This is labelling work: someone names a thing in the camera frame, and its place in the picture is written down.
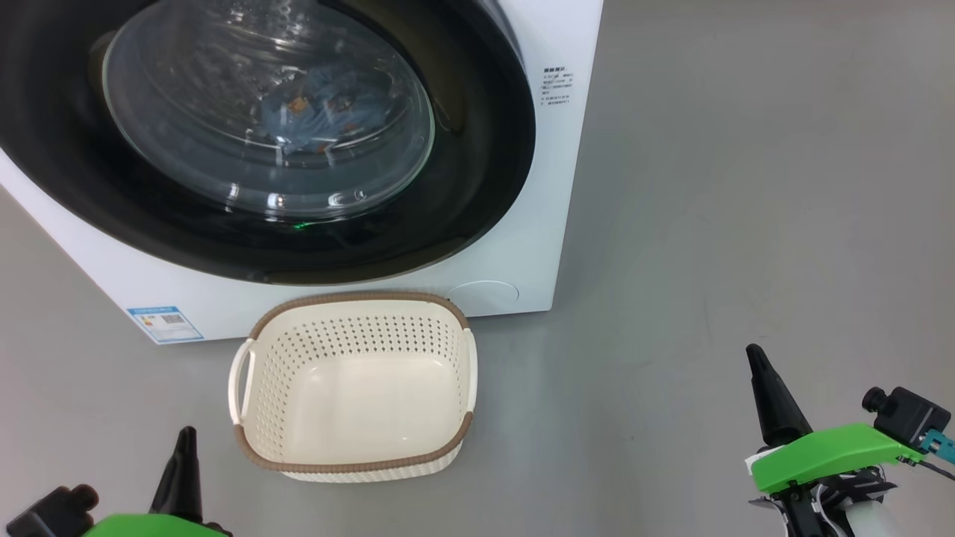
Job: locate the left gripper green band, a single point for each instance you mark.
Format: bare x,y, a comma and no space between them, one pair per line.
149,526

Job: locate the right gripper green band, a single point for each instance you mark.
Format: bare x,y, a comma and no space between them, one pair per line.
828,455

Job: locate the round glass washing machine door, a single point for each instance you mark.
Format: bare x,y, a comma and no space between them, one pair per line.
477,149

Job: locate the blue cartoon print garment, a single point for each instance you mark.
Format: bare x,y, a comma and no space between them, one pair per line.
328,104

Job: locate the cream perforated laundry basket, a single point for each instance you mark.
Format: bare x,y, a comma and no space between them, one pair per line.
358,388

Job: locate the white front-load washing machine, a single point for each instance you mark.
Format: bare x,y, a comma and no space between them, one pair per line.
537,224

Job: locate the blue energy label sticker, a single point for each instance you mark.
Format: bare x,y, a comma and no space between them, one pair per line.
166,324

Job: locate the round white filter cover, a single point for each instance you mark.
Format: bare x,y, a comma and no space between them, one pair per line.
485,293

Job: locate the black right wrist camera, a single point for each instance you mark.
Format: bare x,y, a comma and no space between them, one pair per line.
906,414

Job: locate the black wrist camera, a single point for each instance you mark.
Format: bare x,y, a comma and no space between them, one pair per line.
52,511
906,414

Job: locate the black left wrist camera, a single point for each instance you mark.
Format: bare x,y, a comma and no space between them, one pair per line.
52,511

